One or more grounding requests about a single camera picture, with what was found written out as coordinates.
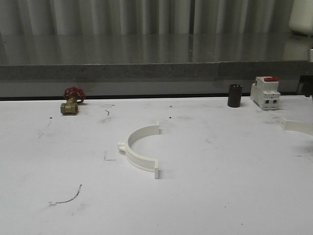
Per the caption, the grey stone counter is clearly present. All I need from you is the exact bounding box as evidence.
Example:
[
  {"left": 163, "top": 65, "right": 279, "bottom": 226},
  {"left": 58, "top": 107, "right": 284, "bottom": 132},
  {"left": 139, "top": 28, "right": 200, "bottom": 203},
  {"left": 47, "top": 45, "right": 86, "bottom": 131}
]
[{"left": 0, "top": 33, "right": 313, "bottom": 82}]

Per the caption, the white clamp half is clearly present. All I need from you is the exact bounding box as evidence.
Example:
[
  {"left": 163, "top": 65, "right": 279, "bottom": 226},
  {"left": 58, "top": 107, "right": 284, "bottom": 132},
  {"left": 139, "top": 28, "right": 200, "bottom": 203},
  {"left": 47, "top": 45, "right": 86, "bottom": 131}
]
[
  {"left": 279, "top": 117, "right": 313, "bottom": 136},
  {"left": 117, "top": 121, "right": 160, "bottom": 180}
]

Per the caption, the white circuit breaker red switch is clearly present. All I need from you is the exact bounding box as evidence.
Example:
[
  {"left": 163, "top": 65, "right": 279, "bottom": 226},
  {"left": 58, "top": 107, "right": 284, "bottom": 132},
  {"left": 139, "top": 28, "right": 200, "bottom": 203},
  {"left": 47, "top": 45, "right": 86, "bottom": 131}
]
[{"left": 250, "top": 76, "right": 281, "bottom": 111}]

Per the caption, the dark brown pipe coupling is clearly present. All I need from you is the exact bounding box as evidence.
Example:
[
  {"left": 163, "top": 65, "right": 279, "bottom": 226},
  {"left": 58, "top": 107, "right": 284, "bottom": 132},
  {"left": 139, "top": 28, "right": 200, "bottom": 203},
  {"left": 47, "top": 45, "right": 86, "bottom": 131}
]
[{"left": 227, "top": 84, "right": 243, "bottom": 108}]

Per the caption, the white container on counter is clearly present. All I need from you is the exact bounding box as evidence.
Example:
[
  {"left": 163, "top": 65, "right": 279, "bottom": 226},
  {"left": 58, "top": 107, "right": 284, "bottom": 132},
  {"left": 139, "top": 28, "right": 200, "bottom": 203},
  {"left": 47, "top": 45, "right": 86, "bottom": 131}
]
[{"left": 289, "top": 0, "right": 313, "bottom": 36}]

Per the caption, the brass valve red handwheel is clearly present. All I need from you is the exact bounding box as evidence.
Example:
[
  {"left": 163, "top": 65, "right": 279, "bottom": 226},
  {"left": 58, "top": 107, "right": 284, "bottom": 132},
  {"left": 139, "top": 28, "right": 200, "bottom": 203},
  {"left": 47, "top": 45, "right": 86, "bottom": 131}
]
[{"left": 60, "top": 86, "right": 86, "bottom": 115}]

